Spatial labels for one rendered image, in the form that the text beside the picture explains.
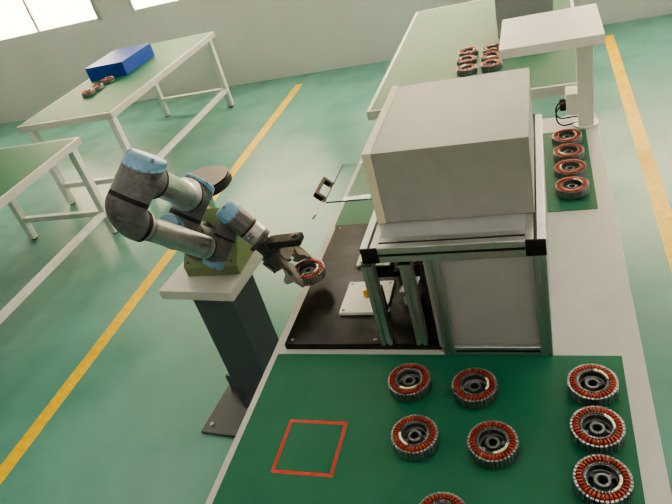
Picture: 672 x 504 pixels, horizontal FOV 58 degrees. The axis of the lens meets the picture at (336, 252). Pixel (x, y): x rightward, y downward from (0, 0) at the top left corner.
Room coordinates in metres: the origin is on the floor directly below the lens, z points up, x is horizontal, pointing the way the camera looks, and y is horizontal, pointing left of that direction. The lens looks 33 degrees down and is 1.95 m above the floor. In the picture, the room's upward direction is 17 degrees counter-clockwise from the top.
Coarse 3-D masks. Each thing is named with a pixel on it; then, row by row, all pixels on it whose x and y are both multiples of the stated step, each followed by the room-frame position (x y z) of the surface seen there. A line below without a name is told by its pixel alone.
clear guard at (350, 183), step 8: (344, 168) 1.84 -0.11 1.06; (352, 168) 1.82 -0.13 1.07; (360, 168) 1.80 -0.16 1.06; (336, 176) 1.81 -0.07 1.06; (344, 176) 1.78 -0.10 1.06; (352, 176) 1.76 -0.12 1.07; (360, 176) 1.75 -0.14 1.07; (336, 184) 1.74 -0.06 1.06; (344, 184) 1.73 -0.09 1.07; (352, 184) 1.71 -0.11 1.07; (360, 184) 1.70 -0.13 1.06; (328, 192) 1.72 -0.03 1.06; (336, 192) 1.69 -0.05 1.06; (344, 192) 1.68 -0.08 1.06; (352, 192) 1.66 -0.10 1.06; (360, 192) 1.65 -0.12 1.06; (368, 192) 1.63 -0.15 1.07; (328, 200) 1.65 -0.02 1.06; (336, 200) 1.64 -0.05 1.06; (344, 200) 1.63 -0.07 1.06; (352, 200) 1.62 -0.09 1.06; (320, 208) 1.66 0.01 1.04
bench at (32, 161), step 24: (48, 144) 4.19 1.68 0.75; (72, 144) 4.08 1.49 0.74; (0, 168) 3.98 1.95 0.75; (24, 168) 3.83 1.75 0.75; (48, 168) 3.82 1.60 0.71; (0, 192) 3.53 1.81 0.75; (96, 192) 4.12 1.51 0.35; (24, 216) 4.45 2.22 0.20; (48, 216) 4.32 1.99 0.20; (72, 216) 4.23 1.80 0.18; (96, 216) 4.05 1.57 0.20; (72, 240) 3.78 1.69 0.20; (48, 264) 3.54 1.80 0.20; (24, 288) 3.32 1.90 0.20; (0, 312) 3.11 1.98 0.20
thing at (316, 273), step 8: (296, 264) 1.69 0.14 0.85; (304, 264) 1.68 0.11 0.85; (312, 264) 1.67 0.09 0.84; (320, 264) 1.65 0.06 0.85; (304, 272) 1.64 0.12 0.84; (312, 272) 1.64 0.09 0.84; (320, 272) 1.61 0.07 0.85; (304, 280) 1.60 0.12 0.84; (312, 280) 1.59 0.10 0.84; (320, 280) 1.60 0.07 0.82
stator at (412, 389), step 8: (400, 368) 1.17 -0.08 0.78; (408, 368) 1.16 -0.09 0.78; (416, 368) 1.15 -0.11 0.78; (424, 368) 1.14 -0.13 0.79; (392, 376) 1.14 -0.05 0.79; (400, 376) 1.15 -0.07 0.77; (408, 376) 1.14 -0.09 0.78; (416, 376) 1.14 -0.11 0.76; (424, 376) 1.11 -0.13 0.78; (392, 384) 1.11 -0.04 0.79; (408, 384) 1.11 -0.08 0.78; (416, 384) 1.11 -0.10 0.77; (424, 384) 1.08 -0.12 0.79; (392, 392) 1.10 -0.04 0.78; (400, 392) 1.08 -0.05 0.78; (408, 392) 1.08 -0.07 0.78; (416, 392) 1.07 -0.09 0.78; (424, 392) 1.07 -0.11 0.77; (400, 400) 1.08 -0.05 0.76; (408, 400) 1.07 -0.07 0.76; (416, 400) 1.07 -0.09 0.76
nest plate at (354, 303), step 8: (392, 280) 1.55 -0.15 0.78; (352, 288) 1.57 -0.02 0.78; (360, 288) 1.56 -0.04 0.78; (384, 288) 1.52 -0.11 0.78; (392, 288) 1.51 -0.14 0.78; (352, 296) 1.53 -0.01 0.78; (360, 296) 1.52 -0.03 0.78; (344, 304) 1.50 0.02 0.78; (352, 304) 1.49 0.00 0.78; (360, 304) 1.48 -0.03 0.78; (368, 304) 1.47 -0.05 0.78; (344, 312) 1.46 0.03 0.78; (352, 312) 1.45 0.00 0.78; (360, 312) 1.44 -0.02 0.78; (368, 312) 1.43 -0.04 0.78
